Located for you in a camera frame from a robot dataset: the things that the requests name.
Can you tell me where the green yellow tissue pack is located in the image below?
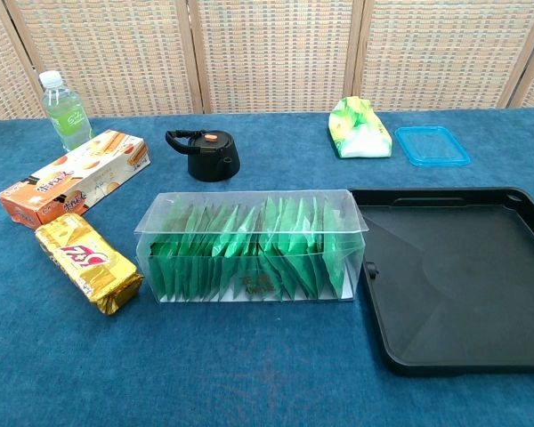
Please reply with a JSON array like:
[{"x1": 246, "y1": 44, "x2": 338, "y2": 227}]
[{"x1": 328, "y1": 95, "x2": 393, "y2": 160}]

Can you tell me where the orange white biscuit box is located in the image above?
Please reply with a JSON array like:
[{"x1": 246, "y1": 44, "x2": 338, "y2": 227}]
[{"x1": 0, "y1": 129, "x2": 152, "y2": 230}]

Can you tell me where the black bottle cap with strap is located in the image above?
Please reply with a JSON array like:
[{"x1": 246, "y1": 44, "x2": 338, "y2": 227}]
[{"x1": 165, "y1": 128, "x2": 241, "y2": 182}]

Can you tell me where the wooden rattan folding screen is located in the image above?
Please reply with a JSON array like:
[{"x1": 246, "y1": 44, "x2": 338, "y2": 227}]
[{"x1": 0, "y1": 0, "x2": 534, "y2": 122}]

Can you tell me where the green label water bottle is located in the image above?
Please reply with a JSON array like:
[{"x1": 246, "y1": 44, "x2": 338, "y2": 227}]
[{"x1": 38, "y1": 69, "x2": 94, "y2": 152}]

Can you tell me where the black plastic tray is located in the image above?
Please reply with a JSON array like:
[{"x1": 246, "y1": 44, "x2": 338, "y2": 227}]
[{"x1": 349, "y1": 186, "x2": 534, "y2": 377}]

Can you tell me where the blue-rimmed clear container lid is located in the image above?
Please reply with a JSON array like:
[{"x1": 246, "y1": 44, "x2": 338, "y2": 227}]
[{"x1": 394, "y1": 125, "x2": 472, "y2": 168}]

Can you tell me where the gold foil cracker pack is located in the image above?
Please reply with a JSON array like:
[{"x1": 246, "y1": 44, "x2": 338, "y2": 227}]
[{"x1": 34, "y1": 212, "x2": 145, "y2": 316}]

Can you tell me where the transparent plastic box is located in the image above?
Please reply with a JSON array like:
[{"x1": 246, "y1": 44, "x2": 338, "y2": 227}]
[{"x1": 133, "y1": 189, "x2": 367, "y2": 304}]

